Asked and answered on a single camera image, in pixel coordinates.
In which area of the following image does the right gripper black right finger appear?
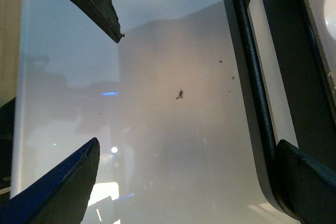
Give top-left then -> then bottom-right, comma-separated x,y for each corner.
276,140 -> 335,223

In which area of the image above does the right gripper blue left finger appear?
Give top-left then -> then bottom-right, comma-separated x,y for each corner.
1,137 -> 100,223

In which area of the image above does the white drawer black handle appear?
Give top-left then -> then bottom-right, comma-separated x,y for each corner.
217,0 -> 336,221

